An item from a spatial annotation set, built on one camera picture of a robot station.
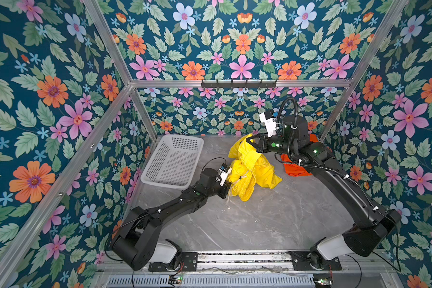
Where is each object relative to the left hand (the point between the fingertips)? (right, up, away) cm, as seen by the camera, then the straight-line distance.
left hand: (233, 179), depth 83 cm
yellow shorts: (+6, +7, -12) cm, 15 cm away
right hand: (+5, +19, -17) cm, 26 cm away
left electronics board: (-24, -40, -11) cm, 48 cm away
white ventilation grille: (-9, -39, -13) cm, 42 cm away
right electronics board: (+36, -39, -13) cm, 55 cm away
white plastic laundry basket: (-36, +7, +24) cm, 44 cm away
